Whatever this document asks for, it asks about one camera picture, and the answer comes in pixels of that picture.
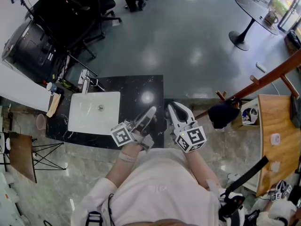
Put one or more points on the dark navy cap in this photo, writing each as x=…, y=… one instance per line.
x=221, y=114

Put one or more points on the round black pedestal table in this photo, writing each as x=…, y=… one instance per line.
x=254, y=10

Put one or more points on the white paper note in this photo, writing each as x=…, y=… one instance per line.
x=275, y=166

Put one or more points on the cardboard box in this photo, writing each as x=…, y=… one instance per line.
x=236, y=123

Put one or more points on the black green device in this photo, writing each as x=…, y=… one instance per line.
x=252, y=215

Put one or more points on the black marble sink table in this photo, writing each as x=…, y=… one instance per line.
x=131, y=91

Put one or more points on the white cabinet top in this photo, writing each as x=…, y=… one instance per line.
x=21, y=91

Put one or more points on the white plastic bag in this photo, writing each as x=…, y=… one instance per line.
x=252, y=115

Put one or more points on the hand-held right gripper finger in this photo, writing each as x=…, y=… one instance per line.
x=173, y=116
x=191, y=116

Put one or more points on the white power strip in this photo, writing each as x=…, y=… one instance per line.
x=261, y=66

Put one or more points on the pale pink wristwatch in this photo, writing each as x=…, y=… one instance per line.
x=127, y=156

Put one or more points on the chrome faucet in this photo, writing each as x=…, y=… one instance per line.
x=84, y=81

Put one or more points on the pink plastic cup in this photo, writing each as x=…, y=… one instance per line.
x=40, y=122

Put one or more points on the curved wooden desk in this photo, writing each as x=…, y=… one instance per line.
x=275, y=116

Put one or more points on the light wooden block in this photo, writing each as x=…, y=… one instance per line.
x=53, y=106

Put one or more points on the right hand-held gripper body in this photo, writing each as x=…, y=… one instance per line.
x=191, y=139

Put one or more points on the blue white mug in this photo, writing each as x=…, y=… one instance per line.
x=51, y=88

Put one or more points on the black printer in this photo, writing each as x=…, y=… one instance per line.
x=28, y=50

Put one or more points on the black padded bag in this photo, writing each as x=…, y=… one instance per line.
x=294, y=39

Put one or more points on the green packet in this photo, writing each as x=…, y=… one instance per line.
x=67, y=85

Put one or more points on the person's right forearm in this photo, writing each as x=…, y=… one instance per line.
x=200, y=168

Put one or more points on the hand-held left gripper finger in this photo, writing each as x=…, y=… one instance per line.
x=147, y=116
x=147, y=126

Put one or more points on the white appliance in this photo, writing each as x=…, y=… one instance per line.
x=8, y=196

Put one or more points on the black office chair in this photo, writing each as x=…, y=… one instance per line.
x=103, y=2
x=56, y=20

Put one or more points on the brown wooden coat rack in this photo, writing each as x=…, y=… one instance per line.
x=265, y=81

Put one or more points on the person's left forearm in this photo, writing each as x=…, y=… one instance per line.
x=120, y=173

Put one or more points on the woven basket bag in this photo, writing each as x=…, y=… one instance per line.
x=271, y=16

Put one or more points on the white sink basin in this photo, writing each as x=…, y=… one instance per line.
x=82, y=119

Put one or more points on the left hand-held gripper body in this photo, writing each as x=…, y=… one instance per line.
x=121, y=135

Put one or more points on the white tape roll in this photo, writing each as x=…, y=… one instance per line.
x=275, y=139

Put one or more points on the person's white shirt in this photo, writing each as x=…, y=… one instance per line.
x=155, y=185

